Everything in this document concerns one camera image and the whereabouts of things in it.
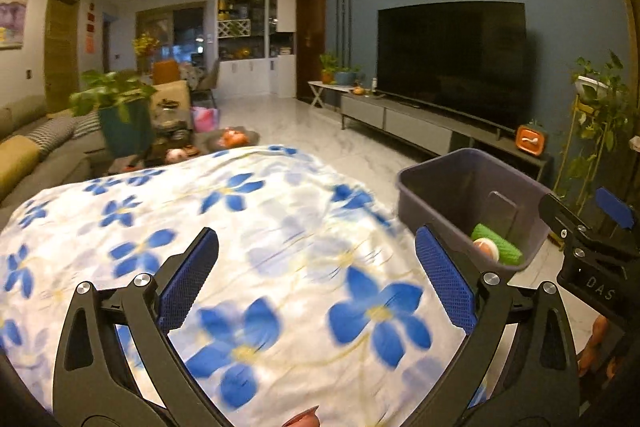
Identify potted plant in teal pot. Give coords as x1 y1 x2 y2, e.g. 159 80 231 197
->
69 69 158 158

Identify pink gift bag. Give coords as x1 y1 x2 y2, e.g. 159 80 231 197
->
191 106 220 132

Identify orange chair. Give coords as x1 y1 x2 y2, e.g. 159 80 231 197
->
152 61 181 84

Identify yellow flowers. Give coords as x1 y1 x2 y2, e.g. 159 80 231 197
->
132 33 161 58

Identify person's right hand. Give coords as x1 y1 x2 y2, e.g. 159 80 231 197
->
577 314 623 379

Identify small white folding table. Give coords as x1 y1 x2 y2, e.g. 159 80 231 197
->
307 80 351 108

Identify light wooden door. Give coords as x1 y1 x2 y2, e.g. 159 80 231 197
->
44 0 81 100

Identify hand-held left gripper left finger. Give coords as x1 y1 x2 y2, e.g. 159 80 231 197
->
52 227 221 427

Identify dark coffee table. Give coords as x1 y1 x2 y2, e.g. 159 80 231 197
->
107 129 261 175

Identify grey television cabinet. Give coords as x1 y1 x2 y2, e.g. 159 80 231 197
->
340 92 553 180

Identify black television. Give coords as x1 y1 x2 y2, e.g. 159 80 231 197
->
376 1 528 132

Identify tall plant on stand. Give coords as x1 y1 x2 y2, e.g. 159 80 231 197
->
555 52 636 218

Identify purple painting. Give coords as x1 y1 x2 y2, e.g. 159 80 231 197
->
0 0 32 50

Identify orange desk clock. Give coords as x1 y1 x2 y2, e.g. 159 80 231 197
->
515 123 548 158

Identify person's left hand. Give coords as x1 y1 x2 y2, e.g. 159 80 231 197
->
282 404 322 427

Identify glass jar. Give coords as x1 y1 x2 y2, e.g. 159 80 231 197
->
159 99 182 128

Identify grey sofa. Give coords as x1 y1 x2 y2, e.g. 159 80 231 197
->
0 79 193 208

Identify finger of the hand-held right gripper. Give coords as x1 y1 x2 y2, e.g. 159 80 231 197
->
594 187 636 229
538 193 593 239

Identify grey plastic bin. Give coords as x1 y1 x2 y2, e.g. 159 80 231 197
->
396 148 556 285

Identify long yellow houndstooth cushion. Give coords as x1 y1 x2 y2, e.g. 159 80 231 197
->
0 116 76 200

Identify white display cabinet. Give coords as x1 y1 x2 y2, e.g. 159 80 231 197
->
216 0 297 100

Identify red wall decorations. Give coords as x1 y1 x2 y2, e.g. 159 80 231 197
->
86 1 97 55

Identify green foam net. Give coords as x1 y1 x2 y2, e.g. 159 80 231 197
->
471 223 526 266

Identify blue floral blanket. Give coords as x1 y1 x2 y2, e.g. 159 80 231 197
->
0 144 493 427

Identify dark wooden door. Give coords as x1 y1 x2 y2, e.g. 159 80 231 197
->
296 0 327 100

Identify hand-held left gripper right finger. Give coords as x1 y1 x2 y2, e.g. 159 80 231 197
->
414 224 581 427

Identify glass balcony door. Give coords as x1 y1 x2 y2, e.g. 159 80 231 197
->
136 2 208 78

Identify small potted plants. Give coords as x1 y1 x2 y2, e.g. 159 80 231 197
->
320 53 361 86

